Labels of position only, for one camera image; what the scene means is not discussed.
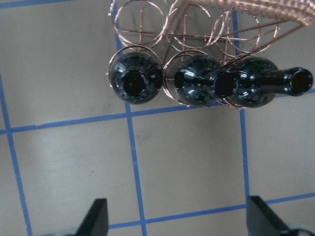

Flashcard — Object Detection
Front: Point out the copper wire bottle basket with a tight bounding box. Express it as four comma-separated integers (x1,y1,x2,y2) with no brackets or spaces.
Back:
106,0,315,110

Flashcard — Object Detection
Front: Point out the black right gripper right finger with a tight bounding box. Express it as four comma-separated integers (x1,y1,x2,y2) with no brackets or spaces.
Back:
247,196,294,236

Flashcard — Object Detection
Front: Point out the dark wine bottle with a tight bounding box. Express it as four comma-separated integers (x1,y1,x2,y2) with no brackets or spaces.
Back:
174,55,240,106
226,57,313,108

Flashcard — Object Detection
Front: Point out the dark wine bottle end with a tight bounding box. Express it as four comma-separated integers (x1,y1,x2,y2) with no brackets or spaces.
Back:
109,52,163,105

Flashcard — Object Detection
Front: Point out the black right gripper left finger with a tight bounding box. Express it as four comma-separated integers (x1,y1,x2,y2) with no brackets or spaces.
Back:
74,198,108,236

